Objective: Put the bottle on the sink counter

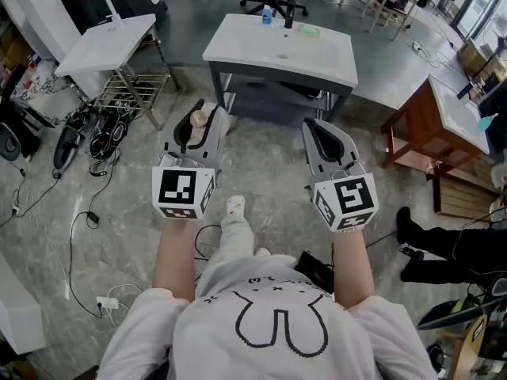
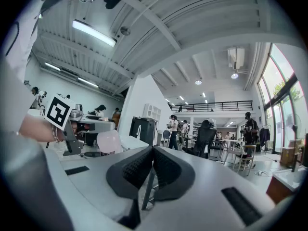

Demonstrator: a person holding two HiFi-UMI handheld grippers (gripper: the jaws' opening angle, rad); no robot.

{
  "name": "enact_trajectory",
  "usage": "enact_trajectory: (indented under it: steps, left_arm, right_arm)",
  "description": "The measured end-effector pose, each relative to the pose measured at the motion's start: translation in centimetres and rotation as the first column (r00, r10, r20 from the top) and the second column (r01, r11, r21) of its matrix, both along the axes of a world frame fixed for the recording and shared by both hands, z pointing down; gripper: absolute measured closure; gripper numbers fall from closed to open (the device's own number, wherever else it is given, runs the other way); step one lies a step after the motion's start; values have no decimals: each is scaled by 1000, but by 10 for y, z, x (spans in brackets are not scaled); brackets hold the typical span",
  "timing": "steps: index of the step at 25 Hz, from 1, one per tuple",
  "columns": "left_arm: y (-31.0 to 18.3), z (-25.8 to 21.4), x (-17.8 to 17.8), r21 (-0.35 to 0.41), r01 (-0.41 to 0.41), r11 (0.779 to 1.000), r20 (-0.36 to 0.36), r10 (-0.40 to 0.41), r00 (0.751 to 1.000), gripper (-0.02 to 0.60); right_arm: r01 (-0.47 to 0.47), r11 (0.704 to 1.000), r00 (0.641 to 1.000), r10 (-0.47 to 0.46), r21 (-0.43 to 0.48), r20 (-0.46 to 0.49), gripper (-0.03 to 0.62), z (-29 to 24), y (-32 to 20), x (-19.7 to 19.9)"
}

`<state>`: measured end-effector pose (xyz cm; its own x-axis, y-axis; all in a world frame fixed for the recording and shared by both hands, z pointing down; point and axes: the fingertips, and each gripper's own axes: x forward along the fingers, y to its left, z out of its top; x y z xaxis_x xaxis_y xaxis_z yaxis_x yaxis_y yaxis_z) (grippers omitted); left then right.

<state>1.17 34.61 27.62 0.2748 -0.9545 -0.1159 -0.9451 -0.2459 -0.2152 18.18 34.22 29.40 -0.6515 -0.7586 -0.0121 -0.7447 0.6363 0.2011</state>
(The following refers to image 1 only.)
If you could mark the person's left forearm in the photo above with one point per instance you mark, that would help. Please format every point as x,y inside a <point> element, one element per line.
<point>174,259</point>

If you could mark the white washbasin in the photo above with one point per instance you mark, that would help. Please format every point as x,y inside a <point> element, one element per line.
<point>107,46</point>

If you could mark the white cabinet basin top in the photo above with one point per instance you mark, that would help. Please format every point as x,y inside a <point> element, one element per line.
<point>459,113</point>

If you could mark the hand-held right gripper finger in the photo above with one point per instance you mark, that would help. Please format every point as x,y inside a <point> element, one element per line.
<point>311,149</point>
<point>346,149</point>

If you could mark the person's white clog shoe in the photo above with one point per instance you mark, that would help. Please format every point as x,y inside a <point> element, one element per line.
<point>261,252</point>
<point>235,205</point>

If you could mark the steel washbasin frame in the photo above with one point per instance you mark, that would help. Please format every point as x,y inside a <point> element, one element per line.
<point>126,89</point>

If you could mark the cardboard boxes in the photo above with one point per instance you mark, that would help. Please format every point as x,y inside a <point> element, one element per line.
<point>475,55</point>

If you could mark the green soap dish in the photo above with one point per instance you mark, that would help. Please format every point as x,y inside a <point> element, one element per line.
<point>309,30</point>

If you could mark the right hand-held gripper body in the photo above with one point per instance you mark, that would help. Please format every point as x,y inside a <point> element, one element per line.
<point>348,200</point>

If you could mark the blue hand soap bottle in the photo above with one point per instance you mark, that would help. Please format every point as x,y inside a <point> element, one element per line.
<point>267,16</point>

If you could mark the white power strip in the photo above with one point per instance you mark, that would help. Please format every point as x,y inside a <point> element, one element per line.
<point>416,46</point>
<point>107,302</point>

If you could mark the white washbasin sink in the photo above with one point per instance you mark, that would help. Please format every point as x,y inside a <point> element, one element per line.
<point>245,42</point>

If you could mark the person's right forearm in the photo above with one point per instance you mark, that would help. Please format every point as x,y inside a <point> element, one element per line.
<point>354,267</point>

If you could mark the white faucet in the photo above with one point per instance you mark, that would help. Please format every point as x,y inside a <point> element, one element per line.
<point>114,12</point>

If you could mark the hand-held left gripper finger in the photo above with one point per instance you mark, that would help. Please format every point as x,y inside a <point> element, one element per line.
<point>219,133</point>
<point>176,133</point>

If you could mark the black power adapter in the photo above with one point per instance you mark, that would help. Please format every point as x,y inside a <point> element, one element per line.
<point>92,218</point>

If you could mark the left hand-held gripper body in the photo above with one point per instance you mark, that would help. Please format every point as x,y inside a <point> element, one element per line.
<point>174,190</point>

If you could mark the black devices on floor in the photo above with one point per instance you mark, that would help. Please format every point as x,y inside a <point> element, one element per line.
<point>103,133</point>

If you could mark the small beige bottle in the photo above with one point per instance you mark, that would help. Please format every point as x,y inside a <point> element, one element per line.
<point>199,119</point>

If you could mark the light wooden chair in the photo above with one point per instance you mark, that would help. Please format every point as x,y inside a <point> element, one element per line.
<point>388,2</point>

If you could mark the black waist pack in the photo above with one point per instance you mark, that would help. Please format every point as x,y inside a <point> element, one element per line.
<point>315,269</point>

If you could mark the brown wooden cabinet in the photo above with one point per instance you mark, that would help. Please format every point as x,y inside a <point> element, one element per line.
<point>420,129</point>

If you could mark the black faucet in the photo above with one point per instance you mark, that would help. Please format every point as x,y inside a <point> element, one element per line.
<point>289,16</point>

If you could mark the teal and white plastic object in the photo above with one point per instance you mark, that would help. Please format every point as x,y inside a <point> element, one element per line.
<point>486,123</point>

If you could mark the person's white printed shirt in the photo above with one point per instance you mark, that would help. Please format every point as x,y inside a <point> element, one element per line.
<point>277,331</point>

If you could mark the person's grey trouser leg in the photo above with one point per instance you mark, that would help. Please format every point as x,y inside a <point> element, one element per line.
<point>237,236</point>

